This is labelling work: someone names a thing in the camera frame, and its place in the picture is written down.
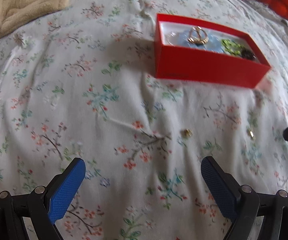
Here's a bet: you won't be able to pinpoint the red cardboard box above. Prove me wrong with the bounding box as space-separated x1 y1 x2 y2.
154 14 271 88

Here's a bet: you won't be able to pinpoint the green bead bracelet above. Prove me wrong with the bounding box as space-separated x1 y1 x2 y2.
220 38 245 55

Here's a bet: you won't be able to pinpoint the gold pearl earring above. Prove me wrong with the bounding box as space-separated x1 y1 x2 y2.
182 129 193 138

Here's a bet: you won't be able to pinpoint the blue bead bracelet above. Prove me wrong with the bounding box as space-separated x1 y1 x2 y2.
177 28 226 54

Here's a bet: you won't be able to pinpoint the black bead ring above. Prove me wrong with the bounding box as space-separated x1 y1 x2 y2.
240 48 257 61

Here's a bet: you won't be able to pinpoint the clear bead bracelet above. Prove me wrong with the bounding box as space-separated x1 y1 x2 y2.
164 31 182 46

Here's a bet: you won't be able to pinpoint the gold rings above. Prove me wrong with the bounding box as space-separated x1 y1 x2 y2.
187 26 210 45

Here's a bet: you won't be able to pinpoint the floral white bedsheet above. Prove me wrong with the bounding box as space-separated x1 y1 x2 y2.
0 0 288 239

